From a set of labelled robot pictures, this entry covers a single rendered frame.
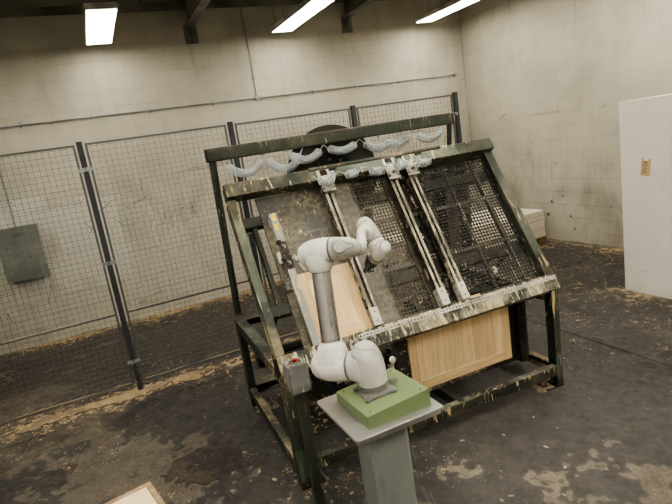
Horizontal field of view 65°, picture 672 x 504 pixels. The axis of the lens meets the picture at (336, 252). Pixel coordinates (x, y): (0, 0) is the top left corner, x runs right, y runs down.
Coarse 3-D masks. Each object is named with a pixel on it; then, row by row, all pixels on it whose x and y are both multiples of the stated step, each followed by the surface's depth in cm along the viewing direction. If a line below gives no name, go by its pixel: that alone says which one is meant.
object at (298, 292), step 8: (272, 224) 355; (280, 232) 354; (280, 248) 350; (288, 272) 344; (296, 280) 343; (296, 288) 341; (296, 296) 339; (304, 296) 340; (304, 304) 338; (304, 312) 336; (304, 320) 335; (312, 320) 335; (312, 328) 333; (312, 336) 331; (312, 344) 330
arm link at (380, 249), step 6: (372, 240) 322; (378, 240) 322; (384, 240) 318; (372, 246) 322; (378, 246) 317; (384, 246) 316; (390, 246) 318; (372, 252) 323; (378, 252) 318; (384, 252) 317; (372, 258) 329; (378, 258) 323; (384, 258) 323
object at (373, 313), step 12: (324, 192) 372; (336, 204) 370; (336, 216) 366; (336, 228) 366; (360, 264) 356; (360, 276) 355; (360, 288) 350; (372, 300) 348; (372, 312) 344; (372, 324) 344
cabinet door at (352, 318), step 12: (348, 264) 360; (300, 276) 347; (336, 276) 354; (348, 276) 356; (312, 288) 346; (336, 288) 351; (348, 288) 353; (312, 300) 343; (336, 300) 347; (348, 300) 349; (360, 300) 351; (312, 312) 339; (336, 312) 344; (348, 312) 346; (360, 312) 348; (348, 324) 343; (360, 324) 344
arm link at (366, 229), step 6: (360, 222) 326; (366, 222) 323; (372, 222) 326; (360, 228) 312; (366, 228) 317; (372, 228) 320; (360, 234) 304; (366, 234) 319; (372, 234) 321; (378, 234) 324; (360, 240) 297; (366, 240) 324; (366, 246) 296; (360, 252) 281
